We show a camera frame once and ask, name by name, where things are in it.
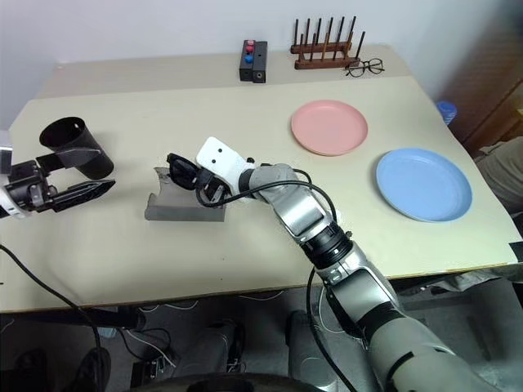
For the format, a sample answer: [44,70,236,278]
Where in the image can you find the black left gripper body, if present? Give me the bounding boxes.
[4,159,56,212]

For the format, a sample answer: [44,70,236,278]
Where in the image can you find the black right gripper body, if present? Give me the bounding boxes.
[191,167,226,207]

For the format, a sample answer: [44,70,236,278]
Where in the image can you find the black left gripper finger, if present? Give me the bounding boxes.
[51,178,117,213]
[35,147,101,172]

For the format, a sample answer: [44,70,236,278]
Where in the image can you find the black plastic cup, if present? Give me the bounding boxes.
[39,116,114,180]

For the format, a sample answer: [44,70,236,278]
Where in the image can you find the black sunglasses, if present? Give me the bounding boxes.
[166,153,205,191]

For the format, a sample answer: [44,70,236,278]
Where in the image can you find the grey glasses case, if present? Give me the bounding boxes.
[143,165,226,224]

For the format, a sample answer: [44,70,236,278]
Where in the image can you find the black box with coloured buttons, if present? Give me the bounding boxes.
[239,39,257,82]

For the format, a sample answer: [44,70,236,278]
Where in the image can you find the pink plate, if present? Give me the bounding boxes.
[290,100,369,157]

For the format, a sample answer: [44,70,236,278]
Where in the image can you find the grey rounded shell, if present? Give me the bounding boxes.
[288,310,340,392]
[199,320,246,375]

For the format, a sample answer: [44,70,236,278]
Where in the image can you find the wooden peg rack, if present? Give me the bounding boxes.
[290,16,367,71]

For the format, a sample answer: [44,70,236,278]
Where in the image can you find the black-rimmed eyeglasses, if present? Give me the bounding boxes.
[344,58,386,78]

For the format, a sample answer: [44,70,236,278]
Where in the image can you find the blue plate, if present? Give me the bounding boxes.
[375,148,474,223]

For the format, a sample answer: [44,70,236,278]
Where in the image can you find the blue plastic stool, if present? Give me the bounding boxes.
[436,100,458,126]

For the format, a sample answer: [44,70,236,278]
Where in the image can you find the beige cloth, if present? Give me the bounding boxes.
[476,136,523,213]

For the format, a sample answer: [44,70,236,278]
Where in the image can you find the brown wooden cabinet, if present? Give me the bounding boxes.
[443,20,523,156]

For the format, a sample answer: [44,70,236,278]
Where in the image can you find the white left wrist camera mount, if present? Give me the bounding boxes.
[0,145,21,221]

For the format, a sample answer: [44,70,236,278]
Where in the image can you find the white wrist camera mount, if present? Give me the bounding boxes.
[0,145,21,221]
[194,136,257,193]

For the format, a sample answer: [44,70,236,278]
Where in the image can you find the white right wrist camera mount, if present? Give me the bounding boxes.
[194,136,257,193]

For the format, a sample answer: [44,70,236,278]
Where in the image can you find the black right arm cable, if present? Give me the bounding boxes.
[194,167,369,392]

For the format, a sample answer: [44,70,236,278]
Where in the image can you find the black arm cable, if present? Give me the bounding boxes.
[194,167,369,392]
[0,243,103,392]

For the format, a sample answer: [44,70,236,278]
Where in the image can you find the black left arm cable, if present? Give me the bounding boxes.
[0,243,103,392]

